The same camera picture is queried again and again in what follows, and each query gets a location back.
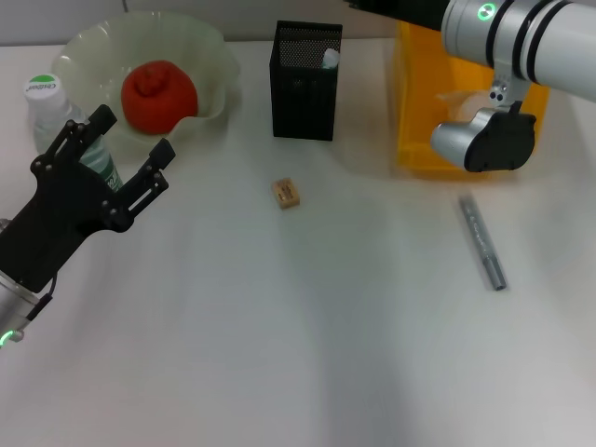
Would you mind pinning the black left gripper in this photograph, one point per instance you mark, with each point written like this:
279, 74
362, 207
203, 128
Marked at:
51, 219

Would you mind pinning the black mesh pen holder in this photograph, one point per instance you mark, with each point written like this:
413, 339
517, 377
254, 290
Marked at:
302, 107

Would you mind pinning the tan eraser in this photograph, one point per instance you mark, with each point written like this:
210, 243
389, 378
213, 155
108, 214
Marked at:
285, 194

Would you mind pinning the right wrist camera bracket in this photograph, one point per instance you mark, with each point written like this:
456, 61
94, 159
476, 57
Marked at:
505, 88

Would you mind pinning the clear green-label water bottle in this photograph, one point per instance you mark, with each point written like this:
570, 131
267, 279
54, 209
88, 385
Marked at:
44, 88

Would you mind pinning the grey marker pen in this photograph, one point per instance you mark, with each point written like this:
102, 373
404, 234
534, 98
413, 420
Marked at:
484, 247

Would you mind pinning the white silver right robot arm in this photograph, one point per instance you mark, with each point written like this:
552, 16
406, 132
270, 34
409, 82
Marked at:
549, 42

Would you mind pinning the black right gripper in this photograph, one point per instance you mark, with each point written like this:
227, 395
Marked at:
410, 11

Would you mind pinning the yellow plastic bin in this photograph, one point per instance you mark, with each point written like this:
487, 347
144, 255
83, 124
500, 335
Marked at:
419, 116

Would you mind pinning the pale green glass fruit plate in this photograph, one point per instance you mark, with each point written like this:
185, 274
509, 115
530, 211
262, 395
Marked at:
93, 46

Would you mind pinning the green pen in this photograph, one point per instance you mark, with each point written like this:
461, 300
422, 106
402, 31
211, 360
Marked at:
330, 58

